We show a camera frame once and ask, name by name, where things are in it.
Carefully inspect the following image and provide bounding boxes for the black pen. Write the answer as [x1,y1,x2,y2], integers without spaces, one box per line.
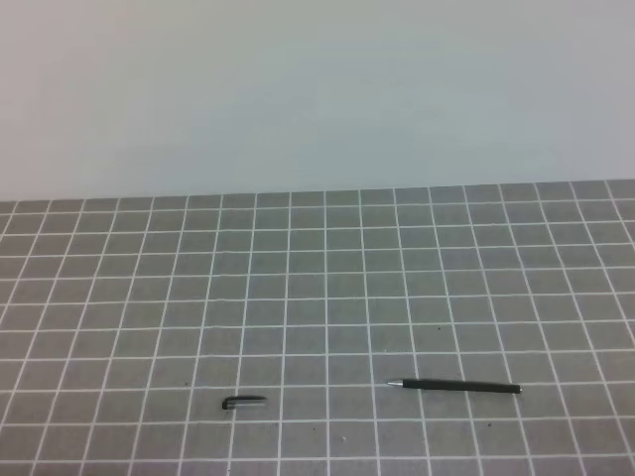
[387,379,522,395]

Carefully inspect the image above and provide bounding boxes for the grey grid tablecloth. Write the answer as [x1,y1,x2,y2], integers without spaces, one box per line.
[1,180,634,475]

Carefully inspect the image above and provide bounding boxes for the black pen cap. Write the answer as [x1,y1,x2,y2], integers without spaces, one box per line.
[221,395,267,411]

